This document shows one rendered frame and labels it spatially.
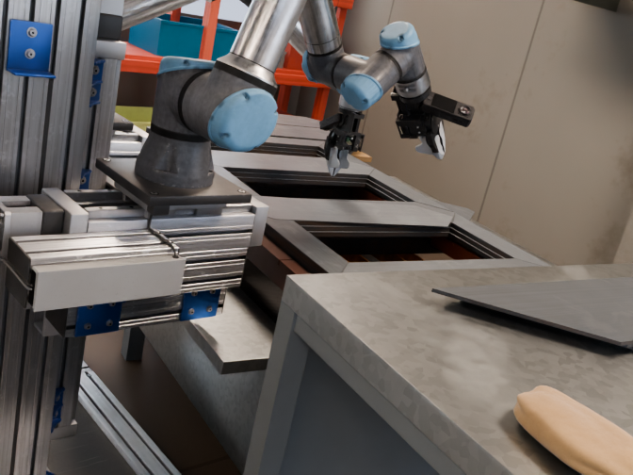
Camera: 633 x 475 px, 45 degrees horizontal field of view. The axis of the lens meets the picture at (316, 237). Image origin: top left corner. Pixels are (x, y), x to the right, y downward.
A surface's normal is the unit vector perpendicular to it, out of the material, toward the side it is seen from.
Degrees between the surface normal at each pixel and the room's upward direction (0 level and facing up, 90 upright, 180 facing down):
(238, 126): 97
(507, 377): 0
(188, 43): 90
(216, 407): 90
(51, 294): 90
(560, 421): 14
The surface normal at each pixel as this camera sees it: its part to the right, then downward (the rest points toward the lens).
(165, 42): 0.62, 0.38
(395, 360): 0.21, -0.92
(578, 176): -0.75, 0.06
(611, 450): 0.16, -0.84
